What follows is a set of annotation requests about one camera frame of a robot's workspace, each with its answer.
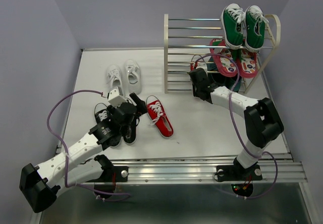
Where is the black canvas sneaker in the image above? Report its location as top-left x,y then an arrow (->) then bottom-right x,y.
122,119 -> 137,145
90,103 -> 121,150

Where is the red canvas sneaker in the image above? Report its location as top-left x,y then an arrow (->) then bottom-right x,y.
145,95 -> 174,138
191,54 -> 204,65

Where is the white sneaker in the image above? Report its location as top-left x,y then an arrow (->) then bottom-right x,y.
106,65 -> 126,96
124,60 -> 142,94

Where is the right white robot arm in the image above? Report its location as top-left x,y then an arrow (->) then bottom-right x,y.
188,68 -> 284,182

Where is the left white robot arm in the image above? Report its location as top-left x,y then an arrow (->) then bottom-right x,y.
19,90 -> 147,213

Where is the left dark green shoe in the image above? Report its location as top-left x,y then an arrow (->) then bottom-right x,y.
206,57 -> 226,85

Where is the white metal shoe shelf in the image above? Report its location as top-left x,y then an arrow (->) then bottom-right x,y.
164,14 -> 281,94

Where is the left pink patterned slipper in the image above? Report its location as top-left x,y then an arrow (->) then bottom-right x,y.
209,48 -> 238,78

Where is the pink patterned slipper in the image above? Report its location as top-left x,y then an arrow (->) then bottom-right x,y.
209,48 -> 238,78
238,49 -> 258,78

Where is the right pink patterned slipper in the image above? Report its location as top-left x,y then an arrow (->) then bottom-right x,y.
238,49 -> 258,78

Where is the left green canvas sneaker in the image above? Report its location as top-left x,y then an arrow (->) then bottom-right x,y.
221,3 -> 245,50

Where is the green canvas sneaker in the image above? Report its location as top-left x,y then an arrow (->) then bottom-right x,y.
245,5 -> 268,52
221,3 -> 245,50

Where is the right green canvas sneaker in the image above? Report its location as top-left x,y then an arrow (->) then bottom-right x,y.
245,5 -> 268,52

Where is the aluminium mounting rail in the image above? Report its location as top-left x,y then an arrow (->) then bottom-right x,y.
112,154 -> 307,185

